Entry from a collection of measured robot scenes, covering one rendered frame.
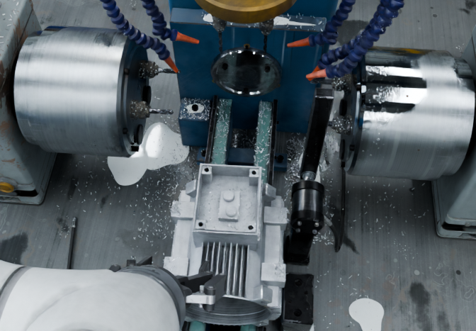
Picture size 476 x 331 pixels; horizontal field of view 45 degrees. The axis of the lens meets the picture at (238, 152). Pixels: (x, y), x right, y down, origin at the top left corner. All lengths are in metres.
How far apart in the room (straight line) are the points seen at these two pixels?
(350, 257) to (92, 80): 0.63
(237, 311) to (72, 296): 0.63
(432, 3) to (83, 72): 1.05
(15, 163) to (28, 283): 0.76
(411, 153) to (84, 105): 0.58
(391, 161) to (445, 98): 0.14
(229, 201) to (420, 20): 0.95
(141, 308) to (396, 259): 0.89
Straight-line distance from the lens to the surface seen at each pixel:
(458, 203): 1.21
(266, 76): 1.21
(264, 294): 0.90
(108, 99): 1.04
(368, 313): 1.22
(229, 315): 1.04
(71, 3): 1.73
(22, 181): 1.28
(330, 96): 0.89
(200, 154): 1.32
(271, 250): 0.95
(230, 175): 0.95
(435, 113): 1.04
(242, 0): 0.89
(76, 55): 1.08
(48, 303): 0.45
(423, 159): 1.07
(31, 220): 1.34
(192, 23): 1.13
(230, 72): 1.21
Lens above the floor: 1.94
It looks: 58 degrees down
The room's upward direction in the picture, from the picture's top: straight up
